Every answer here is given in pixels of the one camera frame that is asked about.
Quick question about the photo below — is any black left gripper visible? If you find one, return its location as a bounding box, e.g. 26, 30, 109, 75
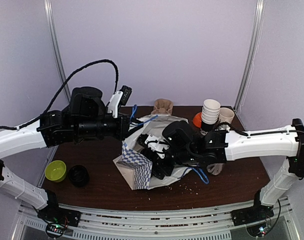
74, 112, 143, 141

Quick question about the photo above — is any blue checkered paper bag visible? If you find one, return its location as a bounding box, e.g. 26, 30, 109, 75
113, 104, 210, 191

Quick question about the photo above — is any stack of black cup lids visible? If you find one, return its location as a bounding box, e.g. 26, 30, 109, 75
68, 165, 90, 188

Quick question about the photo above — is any stack of paper cups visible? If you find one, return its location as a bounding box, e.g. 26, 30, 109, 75
200, 99, 221, 135

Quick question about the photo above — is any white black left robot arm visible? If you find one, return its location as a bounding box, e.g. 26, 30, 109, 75
0, 85, 132, 222

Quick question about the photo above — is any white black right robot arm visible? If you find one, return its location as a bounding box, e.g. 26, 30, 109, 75
144, 118, 304, 221

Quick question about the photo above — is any glass of wrapped straws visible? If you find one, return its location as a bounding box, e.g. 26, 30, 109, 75
206, 163, 225, 176

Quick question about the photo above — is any brown pulp cup carrier stack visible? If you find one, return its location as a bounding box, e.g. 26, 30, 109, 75
151, 98, 174, 115

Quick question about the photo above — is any orange bowl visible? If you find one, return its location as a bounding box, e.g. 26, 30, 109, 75
192, 112, 202, 128

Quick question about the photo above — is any green bowl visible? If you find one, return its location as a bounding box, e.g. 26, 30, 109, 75
45, 160, 67, 183

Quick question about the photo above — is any beige ceramic mug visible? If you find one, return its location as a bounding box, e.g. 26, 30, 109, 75
218, 107, 235, 130

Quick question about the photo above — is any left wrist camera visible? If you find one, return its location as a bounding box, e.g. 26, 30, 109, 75
107, 85, 132, 119

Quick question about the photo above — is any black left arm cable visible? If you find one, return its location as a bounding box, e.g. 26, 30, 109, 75
0, 59, 119, 136

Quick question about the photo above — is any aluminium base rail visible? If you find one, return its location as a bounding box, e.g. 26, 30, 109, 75
16, 196, 292, 240

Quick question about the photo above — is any left aluminium frame post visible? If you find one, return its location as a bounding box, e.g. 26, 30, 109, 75
43, 0, 76, 103

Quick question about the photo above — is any aluminium frame post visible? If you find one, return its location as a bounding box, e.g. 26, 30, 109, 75
43, 0, 76, 103
234, 0, 265, 113

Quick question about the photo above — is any right aluminium frame post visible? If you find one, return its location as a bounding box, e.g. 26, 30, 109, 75
234, 0, 265, 113

